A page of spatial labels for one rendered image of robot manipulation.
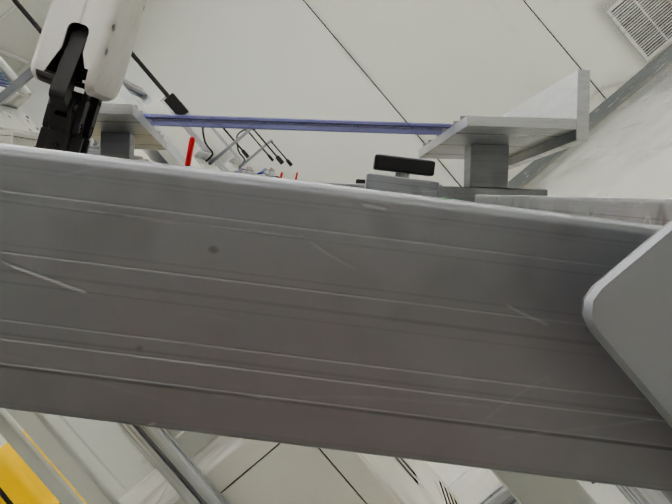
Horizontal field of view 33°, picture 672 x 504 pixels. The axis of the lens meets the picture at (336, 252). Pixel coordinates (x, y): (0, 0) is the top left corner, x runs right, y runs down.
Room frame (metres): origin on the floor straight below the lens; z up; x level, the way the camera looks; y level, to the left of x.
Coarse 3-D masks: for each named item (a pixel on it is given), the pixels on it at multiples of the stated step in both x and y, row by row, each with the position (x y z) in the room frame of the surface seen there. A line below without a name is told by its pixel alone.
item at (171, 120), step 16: (240, 128) 1.21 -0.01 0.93; (256, 128) 1.20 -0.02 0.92; (272, 128) 1.20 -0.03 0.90; (288, 128) 1.20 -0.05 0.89; (304, 128) 1.20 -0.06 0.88; (320, 128) 1.20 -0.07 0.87; (336, 128) 1.20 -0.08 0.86; (352, 128) 1.20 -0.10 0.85; (368, 128) 1.20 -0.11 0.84; (384, 128) 1.20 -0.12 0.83; (400, 128) 1.20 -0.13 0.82; (416, 128) 1.20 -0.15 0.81; (432, 128) 1.20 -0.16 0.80; (448, 128) 1.20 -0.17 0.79
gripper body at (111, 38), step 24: (72, 0) 0.82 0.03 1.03; (96, 0) 0.82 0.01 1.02; (120, 0) 0.83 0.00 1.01; (144, 0) 0.89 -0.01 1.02; (48, 24) 0.82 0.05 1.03; (72, 24) 0.83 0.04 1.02; (96, 24) 0.82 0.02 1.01; (120, 24) 0.84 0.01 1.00; (48, 48) 0.82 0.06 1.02; (96, 48) 0.82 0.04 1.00; (120, 48) 0.86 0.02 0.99; (48, 72) 0.83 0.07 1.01; (96, 72) 0.82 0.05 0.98; (120, 72) 0.88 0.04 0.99; (96, 96) 0.86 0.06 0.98
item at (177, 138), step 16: (128, 96) 5.24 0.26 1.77; (144, 96) 5.99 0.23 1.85; (144, 112) 5.24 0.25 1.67; (160, 112) 5.38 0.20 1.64; (160, 128) 5.25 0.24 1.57; (176, 128) 5.38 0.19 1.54; (192, 128) 5.97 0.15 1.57; (224, 128) 5.70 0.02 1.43; (176, 144) 5.39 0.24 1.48; (160, 160) 5.60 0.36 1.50; (176, 160) 5.24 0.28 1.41; (192, 160) 5.24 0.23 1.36; (208, 160) 5.82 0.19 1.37
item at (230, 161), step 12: (168, 108) 6.69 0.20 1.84; (204, 132) 6.83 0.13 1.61; (216, 132) 7.23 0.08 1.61; (240, 132) 7.31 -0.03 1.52; (216, 144) 6.83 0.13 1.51; (228, 144) 7.42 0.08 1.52; (264, 144) 7.08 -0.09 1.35; (228, 156) 6.83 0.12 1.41; (240, 156) 7.42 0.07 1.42; (252, 156) 7.09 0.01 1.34; (228, 168) 6.69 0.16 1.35
